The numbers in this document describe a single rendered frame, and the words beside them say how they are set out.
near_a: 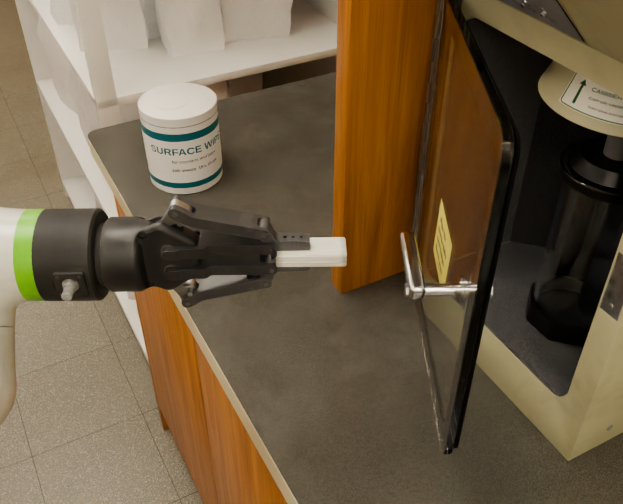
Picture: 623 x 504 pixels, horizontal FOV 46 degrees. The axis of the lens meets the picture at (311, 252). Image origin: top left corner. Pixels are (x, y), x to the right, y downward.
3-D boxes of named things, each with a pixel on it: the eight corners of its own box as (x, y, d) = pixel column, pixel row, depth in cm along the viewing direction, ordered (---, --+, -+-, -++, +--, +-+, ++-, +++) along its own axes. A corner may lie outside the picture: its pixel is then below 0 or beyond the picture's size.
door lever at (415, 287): (447, 245, 76) (450, 225, 74) (462, 309, 68) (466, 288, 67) (395, 246, 75) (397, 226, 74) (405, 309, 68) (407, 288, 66)
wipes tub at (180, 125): (207, 148, 137) (199, 75, 128) (235, 183, 128) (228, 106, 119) (140, 166, 133) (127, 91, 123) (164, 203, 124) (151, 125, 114)
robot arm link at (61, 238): (52, 185, 74) (71, 255, 80) (18, 259, 65) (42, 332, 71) (112, 185, 74) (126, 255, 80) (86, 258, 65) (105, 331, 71)
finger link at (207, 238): (167, 238, 74) (165, 226, 73) (278, 234, 74) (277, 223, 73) (162, 262, 71) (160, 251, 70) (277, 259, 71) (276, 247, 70)
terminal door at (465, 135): (415, 275, 102) (450, -12, 76) (450, 462, 78) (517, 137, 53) (410, 275, 102) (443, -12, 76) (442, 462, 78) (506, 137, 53)
